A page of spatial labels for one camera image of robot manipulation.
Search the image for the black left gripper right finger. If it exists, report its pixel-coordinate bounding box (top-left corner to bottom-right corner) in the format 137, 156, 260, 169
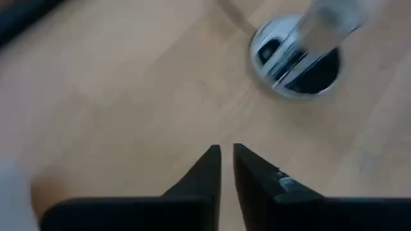
232, 142, 411, 231

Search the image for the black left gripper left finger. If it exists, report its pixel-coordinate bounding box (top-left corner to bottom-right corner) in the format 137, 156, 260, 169
40, 144, 223, 231

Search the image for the chrome lamp socket base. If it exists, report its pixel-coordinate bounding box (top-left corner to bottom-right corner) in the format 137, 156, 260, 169
247, 0, 373, 99

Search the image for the white reflector lightbulb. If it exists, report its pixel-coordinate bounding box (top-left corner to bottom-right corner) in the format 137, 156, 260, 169
310, 0, 385, 31

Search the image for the black lamp power cord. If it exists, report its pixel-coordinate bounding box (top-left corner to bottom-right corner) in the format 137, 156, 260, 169
216, 0, 259, 35

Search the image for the black aluminium table frame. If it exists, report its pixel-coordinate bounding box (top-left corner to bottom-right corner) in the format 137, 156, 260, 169
0, 0, 62, 46

